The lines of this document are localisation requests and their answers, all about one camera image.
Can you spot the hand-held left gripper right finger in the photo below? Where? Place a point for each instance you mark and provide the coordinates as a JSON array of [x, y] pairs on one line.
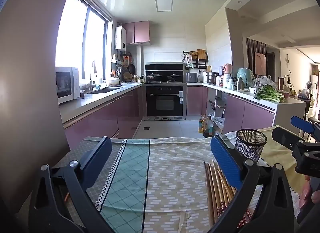
[[226, 162]]

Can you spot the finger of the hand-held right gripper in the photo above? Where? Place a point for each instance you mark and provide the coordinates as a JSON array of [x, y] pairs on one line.
[[302, 124], [285, 136]]

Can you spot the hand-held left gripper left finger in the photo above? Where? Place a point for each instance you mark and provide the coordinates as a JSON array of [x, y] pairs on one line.
[[97, 159]]

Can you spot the bunch of wooden chopsticks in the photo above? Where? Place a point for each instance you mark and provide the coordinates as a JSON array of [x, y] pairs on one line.
[[217, 188]]

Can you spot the black mesh utensil holder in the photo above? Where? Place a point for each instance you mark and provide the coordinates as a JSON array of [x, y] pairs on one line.
[[250, 147]]

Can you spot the person's right hand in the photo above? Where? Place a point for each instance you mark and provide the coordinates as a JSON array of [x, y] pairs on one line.
[[306, 193]]

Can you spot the black bag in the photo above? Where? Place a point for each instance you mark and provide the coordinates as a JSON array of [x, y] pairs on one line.
[[303, 94]]

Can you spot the pink bowl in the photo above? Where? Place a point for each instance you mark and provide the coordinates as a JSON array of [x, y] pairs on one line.
[[286, 95]]

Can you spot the dark oil bottle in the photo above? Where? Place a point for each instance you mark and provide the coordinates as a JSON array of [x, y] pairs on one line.
[[209, 129]]

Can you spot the pink cabinets with white countertop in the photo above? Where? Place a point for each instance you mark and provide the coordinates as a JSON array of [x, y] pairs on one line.
[[100, 120], [247, 115]]

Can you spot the bunch of green vegetables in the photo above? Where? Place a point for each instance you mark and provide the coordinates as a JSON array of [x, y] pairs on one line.
[[270, 94]]

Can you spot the dark tumbler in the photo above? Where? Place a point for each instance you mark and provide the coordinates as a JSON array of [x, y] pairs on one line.
[[281, 84]]

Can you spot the yellow oil bottle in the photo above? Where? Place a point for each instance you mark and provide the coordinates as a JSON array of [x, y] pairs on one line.
[[202, 124]]

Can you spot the small orange stick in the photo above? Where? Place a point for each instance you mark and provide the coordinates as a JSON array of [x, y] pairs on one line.
[[66, 196]]

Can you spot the clear plastic bag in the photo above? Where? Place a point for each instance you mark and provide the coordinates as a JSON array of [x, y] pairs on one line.
[[266, 81]]

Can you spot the patchwork patterned tablecloth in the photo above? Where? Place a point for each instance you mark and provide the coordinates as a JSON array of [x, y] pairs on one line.
[[170, 185]]

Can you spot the kitchen sink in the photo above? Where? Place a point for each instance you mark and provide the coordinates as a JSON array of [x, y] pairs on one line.
[[102, 90]]

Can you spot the steel thermos flask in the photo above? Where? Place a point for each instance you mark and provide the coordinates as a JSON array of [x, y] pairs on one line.
[[240, 84]]

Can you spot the teal round appliance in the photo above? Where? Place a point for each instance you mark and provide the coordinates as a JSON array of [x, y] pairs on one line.
[[246, 74]]

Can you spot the steel sink faucet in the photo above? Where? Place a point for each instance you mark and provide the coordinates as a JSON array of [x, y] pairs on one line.
[[90, 82]]

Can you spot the white bowl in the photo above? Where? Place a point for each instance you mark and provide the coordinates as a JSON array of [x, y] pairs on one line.
[[113, 81]]

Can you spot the white microwave oven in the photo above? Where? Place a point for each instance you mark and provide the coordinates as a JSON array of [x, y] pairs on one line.
[[66, 85]]

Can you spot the black integrated stove oven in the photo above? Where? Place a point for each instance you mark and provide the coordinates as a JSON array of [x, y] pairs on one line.
[[165, 102]]

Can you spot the stainless steel pot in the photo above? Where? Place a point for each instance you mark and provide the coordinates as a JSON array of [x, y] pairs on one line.
[[212, 77]]

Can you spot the stack of wooden bowls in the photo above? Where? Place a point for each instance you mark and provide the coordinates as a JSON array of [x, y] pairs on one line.
[[128, 77]]

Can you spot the pink kettle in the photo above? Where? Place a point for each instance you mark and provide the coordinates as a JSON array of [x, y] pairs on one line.
[[227, 69]]

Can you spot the silver countertop appliance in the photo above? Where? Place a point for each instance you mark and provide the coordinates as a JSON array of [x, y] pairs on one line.
[[192, 77]]

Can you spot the hanging black pan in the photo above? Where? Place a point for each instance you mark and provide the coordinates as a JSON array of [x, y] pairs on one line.
[[131, 68]]

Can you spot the black lidded pot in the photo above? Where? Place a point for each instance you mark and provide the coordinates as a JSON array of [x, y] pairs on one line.
[[154, 76], [175, 76]]

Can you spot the wooden cutting board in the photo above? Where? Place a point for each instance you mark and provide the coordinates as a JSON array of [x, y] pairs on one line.
[[201, 54]]

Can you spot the white water heater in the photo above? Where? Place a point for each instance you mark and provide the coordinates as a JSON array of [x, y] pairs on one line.
[[120, 37]]

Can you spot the kitchen window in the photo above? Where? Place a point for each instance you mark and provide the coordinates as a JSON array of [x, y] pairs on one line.
[[72, 35]]

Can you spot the square ceiling light panel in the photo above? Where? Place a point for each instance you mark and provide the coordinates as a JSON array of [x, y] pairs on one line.
[[163, 3]]

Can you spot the wall clock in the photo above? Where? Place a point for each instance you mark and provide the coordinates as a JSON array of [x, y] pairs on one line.
[[287, 59]]

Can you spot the framed wall painting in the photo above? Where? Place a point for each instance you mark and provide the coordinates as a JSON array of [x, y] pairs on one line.
[[260, 64]]

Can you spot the black wall rack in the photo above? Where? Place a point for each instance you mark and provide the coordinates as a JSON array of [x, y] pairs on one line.
[[198, 64]]

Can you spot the pink wall cabinet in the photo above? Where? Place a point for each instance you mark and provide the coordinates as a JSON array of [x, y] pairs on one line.
[[138, 32]]

